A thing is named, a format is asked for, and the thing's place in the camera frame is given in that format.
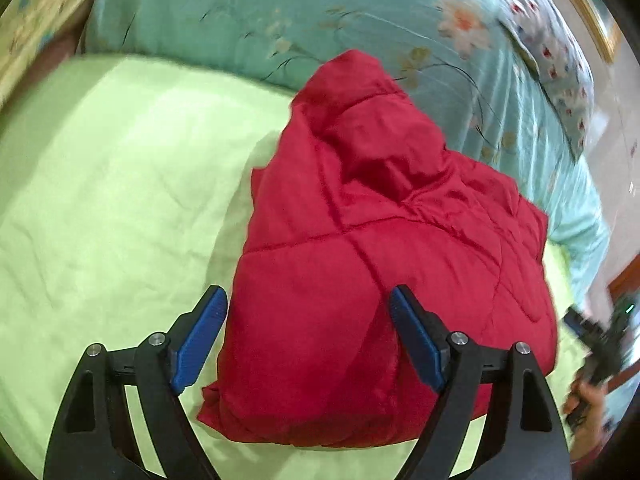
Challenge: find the red quilted puffer jacket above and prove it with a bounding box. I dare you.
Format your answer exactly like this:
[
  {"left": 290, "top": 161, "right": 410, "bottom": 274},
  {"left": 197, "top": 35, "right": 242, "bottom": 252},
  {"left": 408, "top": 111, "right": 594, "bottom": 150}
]
[{"left": 198, "top": 50, "right": 558, "bottom": 448}]

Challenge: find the person's right hand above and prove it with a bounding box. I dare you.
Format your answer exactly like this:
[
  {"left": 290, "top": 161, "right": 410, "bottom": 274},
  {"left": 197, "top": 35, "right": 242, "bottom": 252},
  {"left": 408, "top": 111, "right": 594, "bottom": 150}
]
[{"left": 562, "top": 378, "right": 608, "bottom": 463}]

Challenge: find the light green bed sheet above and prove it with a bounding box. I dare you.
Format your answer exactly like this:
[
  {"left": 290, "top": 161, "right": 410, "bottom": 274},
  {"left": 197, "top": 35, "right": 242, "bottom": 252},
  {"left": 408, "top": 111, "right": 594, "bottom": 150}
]
[{"left": 0, "top": 53, "right": 582, "bottom": 480}]

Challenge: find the grey cartoon print pillow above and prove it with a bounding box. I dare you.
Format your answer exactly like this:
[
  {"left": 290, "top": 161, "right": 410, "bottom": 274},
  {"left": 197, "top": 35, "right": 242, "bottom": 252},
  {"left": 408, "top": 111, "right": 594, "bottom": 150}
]
[{"left": 499, "top": 0, "right": 596, "bottom": 159}]

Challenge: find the teal floral quilt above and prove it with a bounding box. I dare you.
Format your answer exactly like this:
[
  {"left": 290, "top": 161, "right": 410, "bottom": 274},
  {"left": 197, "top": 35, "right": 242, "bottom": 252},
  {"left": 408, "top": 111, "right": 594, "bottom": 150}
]
[{"left": 84, "top": 0, "right": 610, "bottom": 300}]

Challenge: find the yellow cartoon print blanket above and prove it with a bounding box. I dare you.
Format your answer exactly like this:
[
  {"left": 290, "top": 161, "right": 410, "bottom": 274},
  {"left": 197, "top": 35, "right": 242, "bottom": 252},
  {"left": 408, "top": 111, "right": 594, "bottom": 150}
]
[{"left": 1, "top": 0, "right": 87, "bottom": 103}]

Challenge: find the gold picture frame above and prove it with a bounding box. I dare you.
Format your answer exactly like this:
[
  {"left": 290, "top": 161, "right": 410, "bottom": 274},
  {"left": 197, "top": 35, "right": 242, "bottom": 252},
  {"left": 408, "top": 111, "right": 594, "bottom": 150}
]
[{"left": 570, "top": 0, "right": 623, "bottom": 65}]

